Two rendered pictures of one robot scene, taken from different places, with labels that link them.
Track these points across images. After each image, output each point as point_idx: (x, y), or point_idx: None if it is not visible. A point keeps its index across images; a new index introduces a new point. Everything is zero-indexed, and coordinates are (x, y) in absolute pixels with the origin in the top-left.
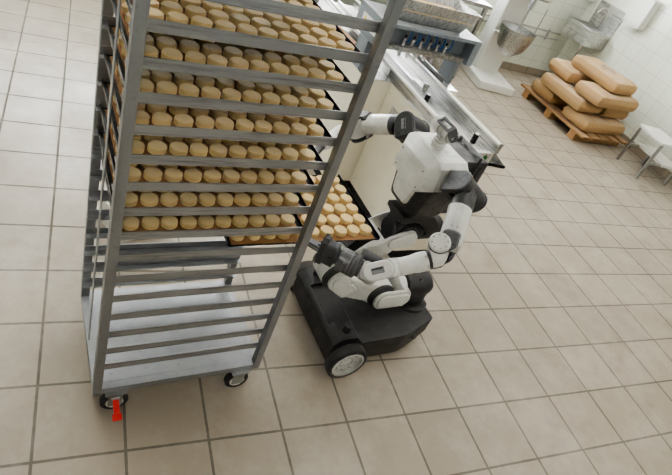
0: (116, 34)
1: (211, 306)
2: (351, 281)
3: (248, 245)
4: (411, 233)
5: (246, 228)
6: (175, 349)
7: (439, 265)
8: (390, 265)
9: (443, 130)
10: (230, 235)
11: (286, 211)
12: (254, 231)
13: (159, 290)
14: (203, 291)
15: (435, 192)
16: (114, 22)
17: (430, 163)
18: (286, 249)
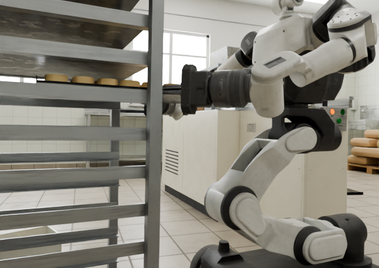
0: None
1: (31, 218)
2: (260, 209)
3: (71, 83)
4: (306, 127)
5: (57, 42)
6: None
7: (362, 47)
8: (290, 52)
9: None
10: (32, 52)
11: (114, 17)
12: (73, 49)
13: None
14: (8, 178)
15: (308, 50)
16: None
17: (287, 21)
18: (135, 95)
